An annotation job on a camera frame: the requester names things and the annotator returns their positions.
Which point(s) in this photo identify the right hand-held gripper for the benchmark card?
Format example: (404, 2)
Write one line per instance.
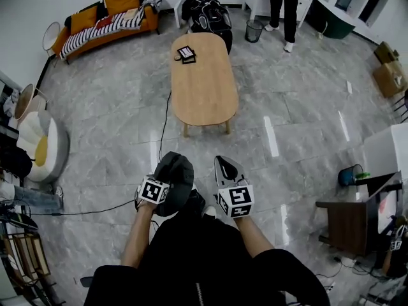
(237, 199)

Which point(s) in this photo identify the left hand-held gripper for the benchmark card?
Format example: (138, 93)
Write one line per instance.
(152, 190)

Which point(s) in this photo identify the dark grey backpack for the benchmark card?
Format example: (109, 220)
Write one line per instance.
(178, 177)

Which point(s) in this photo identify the person's right forearm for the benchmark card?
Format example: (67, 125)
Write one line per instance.
(253, 236)

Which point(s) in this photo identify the person's left forearm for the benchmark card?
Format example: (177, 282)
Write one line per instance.
(137, 234)

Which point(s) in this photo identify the person's right shoe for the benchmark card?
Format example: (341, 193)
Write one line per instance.
(210, 210)

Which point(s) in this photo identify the person's black clothing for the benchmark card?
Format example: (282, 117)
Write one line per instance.
(197, 260)

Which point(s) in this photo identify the black flat pad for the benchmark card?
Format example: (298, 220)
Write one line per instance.
(86, 281)

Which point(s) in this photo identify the blue waste bin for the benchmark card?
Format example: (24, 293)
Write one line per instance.
(345, 177)

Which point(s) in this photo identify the egg-shaped floor cushion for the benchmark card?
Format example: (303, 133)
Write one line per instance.
(41, 151)

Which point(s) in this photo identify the dark wooden side table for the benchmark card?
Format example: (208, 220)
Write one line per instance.
(347, 228)

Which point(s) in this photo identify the green plastic object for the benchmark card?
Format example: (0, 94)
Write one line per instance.
(363, 174)

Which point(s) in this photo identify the small white power strip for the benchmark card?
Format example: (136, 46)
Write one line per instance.
(349, 87)

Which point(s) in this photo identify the white cabinet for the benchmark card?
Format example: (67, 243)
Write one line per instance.
(389, 151)

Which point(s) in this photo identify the black white striped blanket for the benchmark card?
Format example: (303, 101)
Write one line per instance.
(79, 38)

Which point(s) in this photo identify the white stool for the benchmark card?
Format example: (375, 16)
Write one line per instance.
(178, 11)

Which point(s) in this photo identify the orange sofa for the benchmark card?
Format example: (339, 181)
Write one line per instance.
(151, 16)

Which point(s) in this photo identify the red book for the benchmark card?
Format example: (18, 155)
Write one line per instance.
(104, 21)

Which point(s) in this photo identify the tan book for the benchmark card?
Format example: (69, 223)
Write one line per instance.
(130, 13)

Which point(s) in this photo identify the orange cushion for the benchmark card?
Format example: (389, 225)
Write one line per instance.
(83, 19)
(121, 0)

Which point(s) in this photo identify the large cardboard box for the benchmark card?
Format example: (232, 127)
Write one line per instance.
(387, 78)

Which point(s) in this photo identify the black chair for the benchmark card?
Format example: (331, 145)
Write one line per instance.
(405, 107)

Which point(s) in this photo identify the white desk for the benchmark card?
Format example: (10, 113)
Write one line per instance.
(304, 2)

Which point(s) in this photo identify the small cardboard box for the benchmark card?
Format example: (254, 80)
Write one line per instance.
(384, 51)

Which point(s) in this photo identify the black empty picture frame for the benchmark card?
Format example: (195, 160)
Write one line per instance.
(189, 62)

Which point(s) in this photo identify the black picture frame white print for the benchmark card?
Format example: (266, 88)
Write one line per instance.
(185, 52)

